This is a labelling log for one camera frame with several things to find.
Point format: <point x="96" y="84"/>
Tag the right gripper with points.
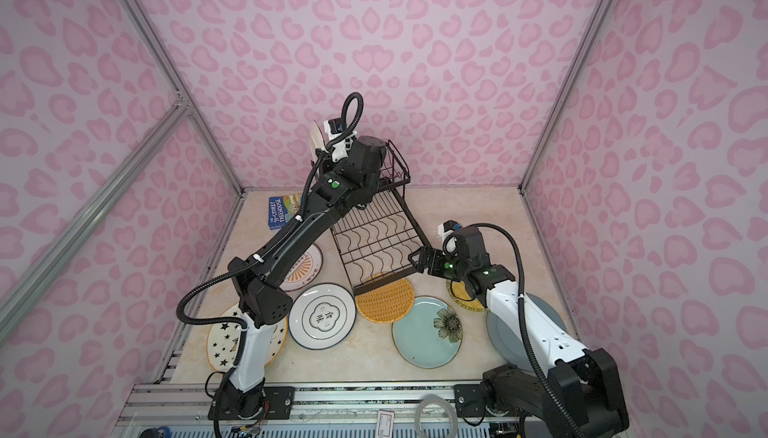
<point x="435" y="261"/>

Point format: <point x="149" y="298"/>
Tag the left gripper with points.
<point x="327" y="176"/>

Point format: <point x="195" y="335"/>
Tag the cream floral plate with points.
<point x="318" y="144"/>

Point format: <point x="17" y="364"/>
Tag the orange woven bamboo plate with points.
<point x="387" y="304"/>

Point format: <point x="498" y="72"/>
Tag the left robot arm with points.
<point x="262" y="303"/>

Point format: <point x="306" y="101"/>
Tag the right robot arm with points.
<point x="574" y="390"/>

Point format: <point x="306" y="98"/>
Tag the yellow green woven plate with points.
<point x="460" y="296"/>

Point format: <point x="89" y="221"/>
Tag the blue treehouse book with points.
<point x="281" y="209"/>

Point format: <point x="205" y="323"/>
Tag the mint green flower plate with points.
<point x="430" y="335"/>

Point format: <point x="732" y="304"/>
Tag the white plate orange sunburst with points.
<point x="305" y="270"/>

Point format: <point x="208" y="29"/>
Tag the grey blue plate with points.
<point x="507" y="344"/>

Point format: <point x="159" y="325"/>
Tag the white plate green rim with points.
<point x="322" y="317"/>

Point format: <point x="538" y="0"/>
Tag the star pattern cartoon plate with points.
<point x="223" y="339"/>

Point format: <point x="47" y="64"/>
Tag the black wire dish rack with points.
<point x="375" y="242"/>

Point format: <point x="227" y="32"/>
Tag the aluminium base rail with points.
<point x="341" y="409"/>

